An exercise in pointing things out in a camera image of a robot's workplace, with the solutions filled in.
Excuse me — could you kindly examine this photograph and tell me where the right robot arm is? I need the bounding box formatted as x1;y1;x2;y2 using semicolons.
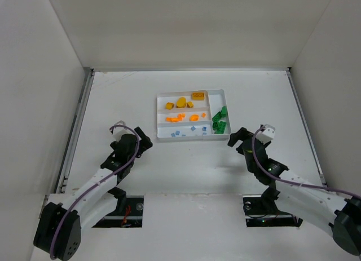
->
228;124;360;256

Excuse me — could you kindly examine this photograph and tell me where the yellow curved duplo brick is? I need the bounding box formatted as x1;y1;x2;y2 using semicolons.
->
176;97;187;108

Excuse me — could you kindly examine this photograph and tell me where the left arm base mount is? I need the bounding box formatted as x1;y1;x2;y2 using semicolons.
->
93;188;144;228

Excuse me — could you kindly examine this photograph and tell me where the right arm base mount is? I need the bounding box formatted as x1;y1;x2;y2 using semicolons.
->
243;187;303;228

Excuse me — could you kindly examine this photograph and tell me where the green duplo plate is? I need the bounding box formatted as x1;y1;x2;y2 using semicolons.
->
212;112;222;122
220;106;227;117
212;121;227;134

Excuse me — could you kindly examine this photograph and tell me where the yellow long duplo brick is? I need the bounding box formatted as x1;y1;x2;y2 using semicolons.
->
191;92;205;100

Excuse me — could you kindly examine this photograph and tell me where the white divided sorting tray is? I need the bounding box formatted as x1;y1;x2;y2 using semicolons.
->
156;89;231;141

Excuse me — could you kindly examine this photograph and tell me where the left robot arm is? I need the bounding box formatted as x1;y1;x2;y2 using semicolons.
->
33;125;153;260

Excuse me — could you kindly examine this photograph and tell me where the yellow square duplo brick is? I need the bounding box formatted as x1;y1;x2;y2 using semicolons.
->
187;101;194;108

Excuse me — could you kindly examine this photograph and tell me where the orange half-round lego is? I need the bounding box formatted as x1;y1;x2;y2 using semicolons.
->
190;114;199;122

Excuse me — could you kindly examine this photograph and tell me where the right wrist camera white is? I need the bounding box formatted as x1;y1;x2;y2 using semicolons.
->
256;124;275;144

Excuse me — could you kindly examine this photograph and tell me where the orange curved piece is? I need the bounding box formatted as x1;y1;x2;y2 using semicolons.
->
165;117;178;122

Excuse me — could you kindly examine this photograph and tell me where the orange slope piece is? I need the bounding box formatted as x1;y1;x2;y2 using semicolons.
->
177;113;186;122

